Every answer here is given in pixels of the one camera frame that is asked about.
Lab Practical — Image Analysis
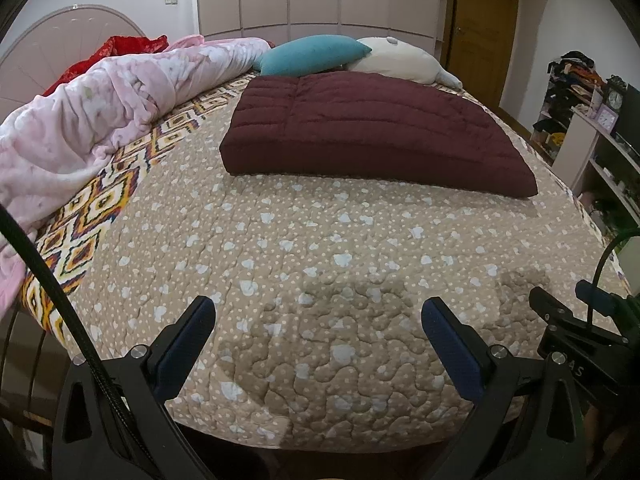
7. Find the thin black cable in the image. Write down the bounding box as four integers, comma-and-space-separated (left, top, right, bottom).
586, 229, 640, 328

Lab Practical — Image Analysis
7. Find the black table clock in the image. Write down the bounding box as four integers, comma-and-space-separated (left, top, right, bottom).
606, 76, 627, 112

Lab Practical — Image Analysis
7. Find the pink fleece blanket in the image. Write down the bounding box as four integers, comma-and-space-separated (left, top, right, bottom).
0, 35, 273, 306

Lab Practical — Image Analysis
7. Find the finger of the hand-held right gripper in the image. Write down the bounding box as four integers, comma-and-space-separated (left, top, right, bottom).
529, 286, 629, 347
575, 280, 620, 314

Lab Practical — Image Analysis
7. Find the small pink clock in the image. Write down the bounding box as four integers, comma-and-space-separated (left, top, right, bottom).
597, 105, 619, 134

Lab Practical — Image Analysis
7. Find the white pillow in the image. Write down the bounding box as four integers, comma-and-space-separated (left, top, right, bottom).
345, 36, 463, 88

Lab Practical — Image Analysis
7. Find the maroon puffer jacket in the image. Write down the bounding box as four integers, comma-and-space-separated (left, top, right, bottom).
219, 71, 539, 199

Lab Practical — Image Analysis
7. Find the red cloth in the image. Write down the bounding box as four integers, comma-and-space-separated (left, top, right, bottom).
42, 35, 170, 97

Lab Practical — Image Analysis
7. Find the pink arched headboard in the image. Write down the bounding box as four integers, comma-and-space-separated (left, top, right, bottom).
0, 6, 151, 126

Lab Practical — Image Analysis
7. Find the black braided cable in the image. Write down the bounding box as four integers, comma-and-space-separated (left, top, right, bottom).
0, 207, 151, 480

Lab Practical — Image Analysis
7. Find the wooden door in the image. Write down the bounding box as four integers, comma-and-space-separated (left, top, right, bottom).
447, 0, 521, 109

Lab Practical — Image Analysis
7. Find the teal pillow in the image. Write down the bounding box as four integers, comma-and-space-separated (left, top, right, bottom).
252, 35, 373, 78

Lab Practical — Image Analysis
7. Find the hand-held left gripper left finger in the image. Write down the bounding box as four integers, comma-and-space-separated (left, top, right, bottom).
52, 296, 217, 480

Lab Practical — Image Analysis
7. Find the patterned quilted bedspread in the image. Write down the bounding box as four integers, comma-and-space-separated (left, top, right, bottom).
22, 72, 632, 453

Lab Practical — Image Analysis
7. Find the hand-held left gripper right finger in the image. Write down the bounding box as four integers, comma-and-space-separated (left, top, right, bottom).
421, 297, 586, 480

